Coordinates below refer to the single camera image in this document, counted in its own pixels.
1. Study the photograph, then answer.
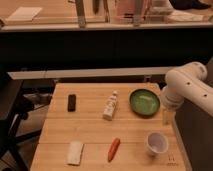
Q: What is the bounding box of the black eraser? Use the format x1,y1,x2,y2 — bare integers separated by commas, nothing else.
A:
68,94,76,112

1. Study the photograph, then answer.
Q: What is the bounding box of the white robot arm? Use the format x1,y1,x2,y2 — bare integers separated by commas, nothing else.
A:
160,62,213,125

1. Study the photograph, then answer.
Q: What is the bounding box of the white sponge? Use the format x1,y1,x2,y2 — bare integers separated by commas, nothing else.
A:
67,141,84,166

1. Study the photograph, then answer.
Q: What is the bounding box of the green bowl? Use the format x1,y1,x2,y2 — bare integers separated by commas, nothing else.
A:
129,89,160,117

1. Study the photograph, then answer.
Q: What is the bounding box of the white cup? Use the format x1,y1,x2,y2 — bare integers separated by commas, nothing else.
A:
145,132,169,156

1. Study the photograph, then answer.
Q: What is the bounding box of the white bottle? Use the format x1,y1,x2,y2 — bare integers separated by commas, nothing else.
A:
103,91,118,121

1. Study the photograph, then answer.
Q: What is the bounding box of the orange carrot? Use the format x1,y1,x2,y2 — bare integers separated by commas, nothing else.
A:
108,138,120,162

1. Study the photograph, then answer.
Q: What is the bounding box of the black office chair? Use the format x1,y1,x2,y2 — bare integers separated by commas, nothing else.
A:
0,71,41,171

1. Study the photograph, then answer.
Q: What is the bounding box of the white paper sheet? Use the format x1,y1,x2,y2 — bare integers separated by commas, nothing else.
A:
6,7,42,21

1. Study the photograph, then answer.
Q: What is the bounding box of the long white rail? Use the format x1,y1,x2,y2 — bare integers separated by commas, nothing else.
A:
9,67,171,79

